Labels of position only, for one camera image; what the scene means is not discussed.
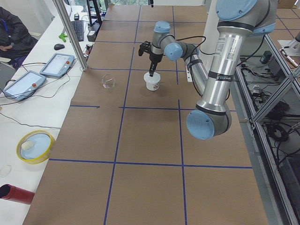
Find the green plastic clip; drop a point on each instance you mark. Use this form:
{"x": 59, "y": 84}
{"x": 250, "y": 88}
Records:
{"x": 63, "y": 37}

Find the yellow rimmed blue bowl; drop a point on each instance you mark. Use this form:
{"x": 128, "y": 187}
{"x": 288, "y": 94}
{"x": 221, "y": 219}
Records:
{"x": 35, "y": 147}

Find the black computer mouse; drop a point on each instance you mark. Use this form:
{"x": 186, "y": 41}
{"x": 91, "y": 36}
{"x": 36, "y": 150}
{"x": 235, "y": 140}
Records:
{"x": 58, "y": 47}

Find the aluminium frame post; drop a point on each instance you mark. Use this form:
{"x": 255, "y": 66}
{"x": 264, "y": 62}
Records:
{"x": 59, "y": 4}

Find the teach pendant tablet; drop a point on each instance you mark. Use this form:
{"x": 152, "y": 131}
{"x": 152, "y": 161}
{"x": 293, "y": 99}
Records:
{"x": 58, "y": 65}
{"x": 25, "y": 86}

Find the far teach pendant tablet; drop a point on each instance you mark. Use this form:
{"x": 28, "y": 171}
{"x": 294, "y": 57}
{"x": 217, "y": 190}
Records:
{"x": 58, "y": 65}

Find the person in black jacket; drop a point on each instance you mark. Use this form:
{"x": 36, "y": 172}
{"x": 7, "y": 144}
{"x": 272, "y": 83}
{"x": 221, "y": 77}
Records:
{"x": 15, "y": 40}

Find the white mug lid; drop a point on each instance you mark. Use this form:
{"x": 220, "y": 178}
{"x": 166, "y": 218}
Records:
{"x": 152, "y": 79}

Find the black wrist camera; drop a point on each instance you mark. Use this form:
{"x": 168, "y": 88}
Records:
{"x": 144, "y": 48}

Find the red cylinder tube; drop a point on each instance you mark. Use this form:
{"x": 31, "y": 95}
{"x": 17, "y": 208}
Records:
{"x": 16, "y": 194}

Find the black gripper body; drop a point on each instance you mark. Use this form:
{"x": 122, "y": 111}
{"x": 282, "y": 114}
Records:
{"x": 154, "y": 57}

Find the black keyboard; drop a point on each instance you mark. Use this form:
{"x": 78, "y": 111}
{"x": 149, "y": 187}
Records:
{"x": 78, "y": 27}

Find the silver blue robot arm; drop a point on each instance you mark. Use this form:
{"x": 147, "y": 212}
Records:
{"x": 237, "y": 20}

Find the grey label printer box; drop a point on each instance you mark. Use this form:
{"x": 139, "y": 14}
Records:
{"x": 91, "y": 36}

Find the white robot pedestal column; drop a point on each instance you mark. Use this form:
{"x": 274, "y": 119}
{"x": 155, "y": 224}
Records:
{"x": 211, "y": 33}

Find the clear petri dish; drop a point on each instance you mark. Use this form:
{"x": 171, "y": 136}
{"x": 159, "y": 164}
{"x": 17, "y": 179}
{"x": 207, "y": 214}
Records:
{"x": 5, "y": 170}

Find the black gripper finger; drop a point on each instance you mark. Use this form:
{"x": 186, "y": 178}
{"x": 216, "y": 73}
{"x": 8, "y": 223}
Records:
{"x": 152, "y": 68}

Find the white enamel mug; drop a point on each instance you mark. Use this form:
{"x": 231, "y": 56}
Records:
{"x": 152, "y": 87}

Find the near teach pendant tablet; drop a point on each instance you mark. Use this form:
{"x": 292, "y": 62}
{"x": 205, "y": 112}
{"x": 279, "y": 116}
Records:
{"x": 25, "y": 86}

